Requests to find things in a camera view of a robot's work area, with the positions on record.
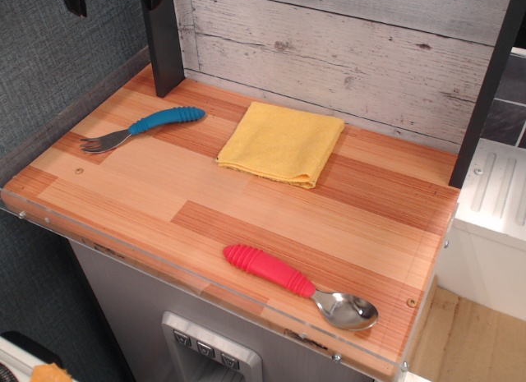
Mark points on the dark vertical post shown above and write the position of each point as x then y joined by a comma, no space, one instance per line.
504,44
161,29

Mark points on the blue handled metal fork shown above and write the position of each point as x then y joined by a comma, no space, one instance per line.
112,140

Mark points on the orange object bottom left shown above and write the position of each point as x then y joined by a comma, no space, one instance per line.
49,373

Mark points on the white ribbed sink unit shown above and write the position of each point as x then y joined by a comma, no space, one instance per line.
483,256

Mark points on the silver dispenser button panel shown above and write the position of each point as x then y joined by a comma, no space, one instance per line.
199,354

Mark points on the yellow cloth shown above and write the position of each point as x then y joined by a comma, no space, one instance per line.
281,144

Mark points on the dark right vertical post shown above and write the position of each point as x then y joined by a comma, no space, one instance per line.
504,44

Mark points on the red handled metal spoon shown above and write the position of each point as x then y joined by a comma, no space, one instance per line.
341,310

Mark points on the dark left vertical post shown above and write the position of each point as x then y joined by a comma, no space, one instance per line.
161,29

